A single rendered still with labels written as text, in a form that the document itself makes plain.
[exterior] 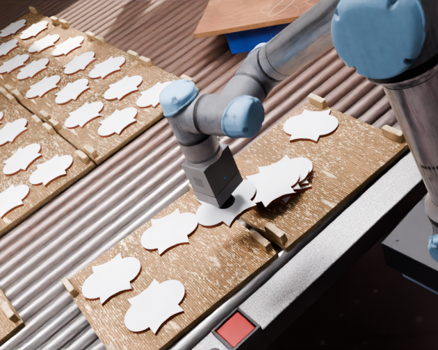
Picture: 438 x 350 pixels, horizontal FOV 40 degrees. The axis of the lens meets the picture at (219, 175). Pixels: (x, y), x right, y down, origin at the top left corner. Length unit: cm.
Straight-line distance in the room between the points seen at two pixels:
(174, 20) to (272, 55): 142
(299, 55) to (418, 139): 28
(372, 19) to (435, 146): 23
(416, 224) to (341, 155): 30
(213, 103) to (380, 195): 51
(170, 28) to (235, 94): 137
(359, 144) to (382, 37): 78
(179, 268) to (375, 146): 56
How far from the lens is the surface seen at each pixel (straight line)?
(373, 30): 78
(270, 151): 160
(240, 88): 110
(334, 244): 135
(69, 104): 221
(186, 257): 142
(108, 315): 141
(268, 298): 130
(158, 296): 137
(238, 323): 127
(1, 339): 154
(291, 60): 108
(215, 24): 205
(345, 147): 154
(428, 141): 90
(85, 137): 199
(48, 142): 207
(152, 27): 251
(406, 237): 130
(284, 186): 142
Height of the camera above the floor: 193
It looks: 39 degrees down
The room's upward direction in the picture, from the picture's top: 24 degrees counter-clockwise
